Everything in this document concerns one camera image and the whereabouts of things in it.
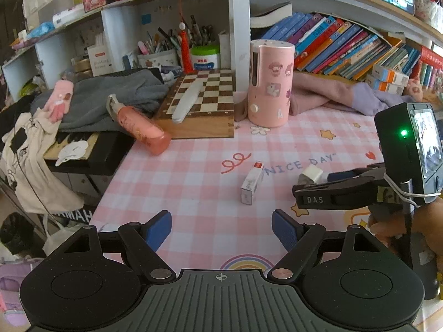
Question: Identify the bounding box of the white wooden bookshelf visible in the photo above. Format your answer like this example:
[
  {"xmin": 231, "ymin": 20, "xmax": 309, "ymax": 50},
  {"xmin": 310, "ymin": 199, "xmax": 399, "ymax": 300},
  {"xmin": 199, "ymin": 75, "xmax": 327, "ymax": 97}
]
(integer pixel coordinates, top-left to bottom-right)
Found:
[{"xmin": 0, "ymin": 0, "xmax": 443, "ymax": 104}]

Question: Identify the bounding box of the pen holder with pens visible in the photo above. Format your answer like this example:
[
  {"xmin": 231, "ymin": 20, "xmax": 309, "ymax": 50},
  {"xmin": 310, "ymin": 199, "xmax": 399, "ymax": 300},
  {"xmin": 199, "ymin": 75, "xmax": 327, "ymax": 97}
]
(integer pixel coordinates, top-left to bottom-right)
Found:
[{"xmin": 138, "ymin": 28, "xmax": 179, "ymax": 68}]

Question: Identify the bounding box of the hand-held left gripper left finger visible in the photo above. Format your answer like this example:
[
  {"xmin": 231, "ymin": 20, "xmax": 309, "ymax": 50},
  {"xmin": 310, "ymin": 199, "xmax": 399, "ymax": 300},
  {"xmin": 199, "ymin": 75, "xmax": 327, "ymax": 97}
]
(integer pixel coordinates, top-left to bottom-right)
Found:
[{"xmin": 64, "ymin": 209, "xmax": 177, "ymax": 284}]

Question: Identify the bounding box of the purple padded bag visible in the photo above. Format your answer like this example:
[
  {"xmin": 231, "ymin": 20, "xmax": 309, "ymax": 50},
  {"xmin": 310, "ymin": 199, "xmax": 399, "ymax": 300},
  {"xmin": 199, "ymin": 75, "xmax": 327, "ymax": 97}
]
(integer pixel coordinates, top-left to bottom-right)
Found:
[{"xmin": 0, "ymin": 259, "xmax": 35, "ymax": 326}]

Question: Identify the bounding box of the blue plastic wipes pack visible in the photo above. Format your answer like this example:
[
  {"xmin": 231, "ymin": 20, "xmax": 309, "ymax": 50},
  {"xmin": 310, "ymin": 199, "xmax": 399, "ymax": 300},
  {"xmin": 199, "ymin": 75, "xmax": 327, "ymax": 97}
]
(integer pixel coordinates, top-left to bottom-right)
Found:
[{"xmin": 26, "ymin": 21, "xmax": 56, "ymax": 40}]

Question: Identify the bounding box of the person's right hand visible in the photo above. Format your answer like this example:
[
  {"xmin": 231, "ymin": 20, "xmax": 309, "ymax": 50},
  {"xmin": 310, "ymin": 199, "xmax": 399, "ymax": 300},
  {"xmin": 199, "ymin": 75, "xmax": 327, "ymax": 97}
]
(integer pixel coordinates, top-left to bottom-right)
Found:
[{"xmin": 367, "ymin": 196, "xmax": 443, "ymax": 250}]

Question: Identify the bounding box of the cream cloth garment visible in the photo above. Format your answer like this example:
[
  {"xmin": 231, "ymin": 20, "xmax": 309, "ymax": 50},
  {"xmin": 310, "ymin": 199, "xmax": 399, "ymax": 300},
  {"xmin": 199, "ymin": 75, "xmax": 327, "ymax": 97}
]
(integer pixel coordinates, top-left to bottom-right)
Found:
[{"xmin": 0, "ymin": 111, "xmax": 84, "ymax": 215}]

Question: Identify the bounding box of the pink checked desktop tablecloth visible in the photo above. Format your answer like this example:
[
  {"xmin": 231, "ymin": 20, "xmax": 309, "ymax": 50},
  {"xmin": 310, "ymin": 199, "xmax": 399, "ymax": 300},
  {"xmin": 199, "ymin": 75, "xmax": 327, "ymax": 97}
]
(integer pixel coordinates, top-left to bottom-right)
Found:
[{"xmin": 88, "ymin": 100, "xmax": 443, "ymax": 274}]

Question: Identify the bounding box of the white box with red label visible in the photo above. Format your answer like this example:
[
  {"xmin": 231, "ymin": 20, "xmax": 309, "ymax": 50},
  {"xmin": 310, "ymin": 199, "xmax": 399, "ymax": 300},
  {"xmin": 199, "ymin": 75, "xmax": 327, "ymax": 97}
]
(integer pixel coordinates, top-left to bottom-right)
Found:
[{"xmin": 86, "ymin": 43, "xmax": 115, "ymax": 77}]

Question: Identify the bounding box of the thick red book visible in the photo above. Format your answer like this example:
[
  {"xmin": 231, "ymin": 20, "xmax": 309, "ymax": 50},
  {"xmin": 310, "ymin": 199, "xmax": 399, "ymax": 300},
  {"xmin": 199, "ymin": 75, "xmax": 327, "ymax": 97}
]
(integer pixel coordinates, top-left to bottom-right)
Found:
[{"xmin": 420, "ymin": 46, "xmax": 443, "ymax": 63}]

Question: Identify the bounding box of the grey garment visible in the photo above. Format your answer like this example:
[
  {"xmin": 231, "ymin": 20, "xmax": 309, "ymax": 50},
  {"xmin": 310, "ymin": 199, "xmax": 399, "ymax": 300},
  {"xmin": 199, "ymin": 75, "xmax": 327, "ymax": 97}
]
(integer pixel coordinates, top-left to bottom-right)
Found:
[{"xmin": 31, "ymin": 68, "xmax": 170, "ymax": 134}]

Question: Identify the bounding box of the pink and purple garment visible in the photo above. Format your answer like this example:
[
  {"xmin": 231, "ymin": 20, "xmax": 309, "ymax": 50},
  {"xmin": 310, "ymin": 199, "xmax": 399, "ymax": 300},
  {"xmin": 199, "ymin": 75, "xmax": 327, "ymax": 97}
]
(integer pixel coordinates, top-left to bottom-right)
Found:
[{"xmin": 289, "ymin": 71, "xmax": 412, "ymax": 116}]

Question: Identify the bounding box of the pink spray bottle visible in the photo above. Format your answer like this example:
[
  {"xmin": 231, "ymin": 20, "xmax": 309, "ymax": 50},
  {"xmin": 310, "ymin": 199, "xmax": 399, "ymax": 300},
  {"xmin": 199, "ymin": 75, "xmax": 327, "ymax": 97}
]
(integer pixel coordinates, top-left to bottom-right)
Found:
[{"xmin": 107, "ymin": 93, "xmax": 172, "ymax": 155}]

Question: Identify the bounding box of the green-lid white jar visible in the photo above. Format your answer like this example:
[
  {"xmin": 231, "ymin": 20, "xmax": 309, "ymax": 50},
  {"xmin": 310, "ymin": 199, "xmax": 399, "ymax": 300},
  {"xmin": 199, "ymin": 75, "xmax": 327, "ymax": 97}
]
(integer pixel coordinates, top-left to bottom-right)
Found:
[{"xmin": 190, "ymin": 45, "xmax": 221, "ymax": 71}]

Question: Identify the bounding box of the white cloud-shaped tag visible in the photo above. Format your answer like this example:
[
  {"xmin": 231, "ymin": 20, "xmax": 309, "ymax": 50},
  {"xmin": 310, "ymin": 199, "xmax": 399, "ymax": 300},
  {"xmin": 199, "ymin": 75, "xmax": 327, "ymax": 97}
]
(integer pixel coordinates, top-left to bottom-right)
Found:
[{"xmin": 55, "ymin": 141, "xmax": 89, "ymax": 166}]

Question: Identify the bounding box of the white long case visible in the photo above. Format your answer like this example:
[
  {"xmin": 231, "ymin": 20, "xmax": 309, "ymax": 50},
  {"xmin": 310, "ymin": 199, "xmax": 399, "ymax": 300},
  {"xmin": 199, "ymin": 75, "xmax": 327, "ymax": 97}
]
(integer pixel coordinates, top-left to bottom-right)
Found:
[{"xmin": 172, "ymin": 78, "xmax": 205, "ymax": 124}]

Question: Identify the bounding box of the black bag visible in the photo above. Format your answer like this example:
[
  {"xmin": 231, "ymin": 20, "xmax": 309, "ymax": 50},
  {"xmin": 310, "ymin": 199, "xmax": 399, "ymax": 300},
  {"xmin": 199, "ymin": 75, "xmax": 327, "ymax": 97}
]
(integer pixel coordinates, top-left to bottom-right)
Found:
[{"xmin": 0, "ymin": 212, "xmax": 25, "ymax": 255}]

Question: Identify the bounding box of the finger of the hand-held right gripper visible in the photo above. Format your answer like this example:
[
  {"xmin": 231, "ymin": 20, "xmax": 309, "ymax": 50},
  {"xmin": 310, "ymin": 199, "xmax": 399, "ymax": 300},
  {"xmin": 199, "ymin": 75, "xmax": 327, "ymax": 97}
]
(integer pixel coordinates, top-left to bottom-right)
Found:
[{"xmin": 327, "ymin": 166, "xmax": 385, "ymax": 185}]

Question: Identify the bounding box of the red tassel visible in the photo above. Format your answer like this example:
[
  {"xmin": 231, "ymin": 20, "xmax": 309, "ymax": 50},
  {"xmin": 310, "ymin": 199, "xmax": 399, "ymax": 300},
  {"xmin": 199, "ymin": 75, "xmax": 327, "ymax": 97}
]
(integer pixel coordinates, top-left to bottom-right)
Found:
[{"xmin": 178, "ymin": 22, "xmax": 192, "ymax": 74}]

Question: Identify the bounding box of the small white red-tipped box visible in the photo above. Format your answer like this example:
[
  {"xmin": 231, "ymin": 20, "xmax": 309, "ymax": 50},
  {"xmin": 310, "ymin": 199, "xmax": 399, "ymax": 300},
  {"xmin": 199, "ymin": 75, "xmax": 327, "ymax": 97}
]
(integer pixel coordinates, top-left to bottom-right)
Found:
[{"xmin": 240, "ymin": 161, "xmax": 265, "ymax": 205}]

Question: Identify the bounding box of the white pen pot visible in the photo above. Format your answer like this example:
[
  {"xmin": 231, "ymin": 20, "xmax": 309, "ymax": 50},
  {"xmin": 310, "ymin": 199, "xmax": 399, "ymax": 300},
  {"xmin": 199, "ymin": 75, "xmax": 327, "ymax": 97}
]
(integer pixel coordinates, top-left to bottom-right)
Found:
[{"xmin": 413, "ymin": 0, "xmax": 443, "ymax": 28}]

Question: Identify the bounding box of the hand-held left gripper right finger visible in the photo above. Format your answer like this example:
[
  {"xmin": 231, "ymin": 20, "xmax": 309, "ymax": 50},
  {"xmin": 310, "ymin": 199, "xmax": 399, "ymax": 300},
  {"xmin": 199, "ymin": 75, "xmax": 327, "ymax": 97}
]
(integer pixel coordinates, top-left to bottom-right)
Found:
[{"xmin": 266, "ymin": 209, "xmax": 385, "ymax": 282}]

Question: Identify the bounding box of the wooden chessboard box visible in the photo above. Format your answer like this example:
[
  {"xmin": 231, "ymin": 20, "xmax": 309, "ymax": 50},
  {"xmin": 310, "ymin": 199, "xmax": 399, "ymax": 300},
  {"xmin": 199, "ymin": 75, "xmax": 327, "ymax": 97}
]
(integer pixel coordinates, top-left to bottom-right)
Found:
[{"xmin": 152, "ymin": 69, "xmax": 236, "ymax": 139}]

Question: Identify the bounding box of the pink pig plush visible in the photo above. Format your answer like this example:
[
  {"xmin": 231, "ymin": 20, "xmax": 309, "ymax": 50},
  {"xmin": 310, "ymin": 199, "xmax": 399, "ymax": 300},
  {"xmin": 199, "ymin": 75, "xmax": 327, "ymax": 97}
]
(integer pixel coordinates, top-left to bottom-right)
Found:
[{"xmin": 405, "ymin": 78, "xmax": 423, "ymax": 102}]

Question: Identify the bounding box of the pink knitted glove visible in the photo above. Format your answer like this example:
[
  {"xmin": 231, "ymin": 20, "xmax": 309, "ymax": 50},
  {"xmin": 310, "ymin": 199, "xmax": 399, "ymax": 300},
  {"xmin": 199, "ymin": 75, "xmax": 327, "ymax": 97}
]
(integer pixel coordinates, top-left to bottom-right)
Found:
[{"xmin": 45, "ymin": 79, "xmax": 74, "ymax": 123}]

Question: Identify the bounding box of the pink stickered cylinder container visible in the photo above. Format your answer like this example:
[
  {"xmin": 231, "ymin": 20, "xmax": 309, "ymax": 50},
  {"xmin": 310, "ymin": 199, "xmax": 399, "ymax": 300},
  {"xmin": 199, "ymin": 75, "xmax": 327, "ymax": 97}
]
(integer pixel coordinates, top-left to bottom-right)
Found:
[{"xmin": 247, "ymin": 39, "xmax": 296, "ymax": 128}]

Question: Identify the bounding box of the row of colourful books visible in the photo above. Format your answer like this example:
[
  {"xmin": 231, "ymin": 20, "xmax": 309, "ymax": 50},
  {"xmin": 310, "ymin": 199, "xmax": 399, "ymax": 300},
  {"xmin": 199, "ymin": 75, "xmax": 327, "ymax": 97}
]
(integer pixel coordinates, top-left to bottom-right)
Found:
[{"xmin": 259, "ymin": 12, "xmax": 421, "ymax": 80}]

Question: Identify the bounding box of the black electronic keyboard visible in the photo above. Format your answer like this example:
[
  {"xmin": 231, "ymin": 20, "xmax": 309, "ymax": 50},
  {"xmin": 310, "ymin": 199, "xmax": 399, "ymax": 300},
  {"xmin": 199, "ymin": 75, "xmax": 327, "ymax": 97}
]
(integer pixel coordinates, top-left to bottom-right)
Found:
[{"xmin": 45, "ymin": 129, "xmax": 135, "ymax": 227}]

